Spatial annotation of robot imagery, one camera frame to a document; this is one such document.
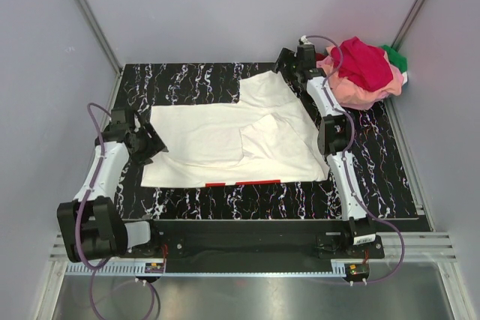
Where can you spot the aluminium corner post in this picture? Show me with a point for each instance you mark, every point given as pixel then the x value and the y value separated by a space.
pixel 94 25
pixel 407 24

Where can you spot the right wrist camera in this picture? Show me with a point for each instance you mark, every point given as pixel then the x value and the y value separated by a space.
pixel 306 53

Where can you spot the left aluminium corner post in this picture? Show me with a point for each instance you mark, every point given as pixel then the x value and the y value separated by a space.
pixel 94 25

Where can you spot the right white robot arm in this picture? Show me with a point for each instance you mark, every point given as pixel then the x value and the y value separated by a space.
pixel 334 140

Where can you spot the green t-shirt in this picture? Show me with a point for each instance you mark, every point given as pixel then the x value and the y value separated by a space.
pixel 395 58

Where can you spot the right aluminium corner post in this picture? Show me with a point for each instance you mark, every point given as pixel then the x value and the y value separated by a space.
pixel 407 24

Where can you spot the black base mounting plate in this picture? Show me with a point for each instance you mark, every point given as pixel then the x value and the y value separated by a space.
pixel 165 229

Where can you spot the magenta t-shirt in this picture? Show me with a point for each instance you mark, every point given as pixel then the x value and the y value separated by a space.
pixel 362 64

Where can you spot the grey slotted cable duct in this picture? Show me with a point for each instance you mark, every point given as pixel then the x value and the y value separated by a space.
pixel 147 269

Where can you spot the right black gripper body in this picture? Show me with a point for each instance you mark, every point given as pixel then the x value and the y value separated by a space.
pixel 289 58

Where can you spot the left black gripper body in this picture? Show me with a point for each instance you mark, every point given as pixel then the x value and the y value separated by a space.
pixel 139 153

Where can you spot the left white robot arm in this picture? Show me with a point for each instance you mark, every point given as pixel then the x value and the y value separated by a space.
pixel 91 227

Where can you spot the aluminium rail profile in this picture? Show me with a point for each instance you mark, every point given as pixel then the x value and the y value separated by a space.
pixel 414 246

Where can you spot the white t-shirt red print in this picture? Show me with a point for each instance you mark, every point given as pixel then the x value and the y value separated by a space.
pixel 266 136

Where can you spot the pink t-shirt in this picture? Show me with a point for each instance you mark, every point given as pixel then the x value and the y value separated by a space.
pixel 350 95

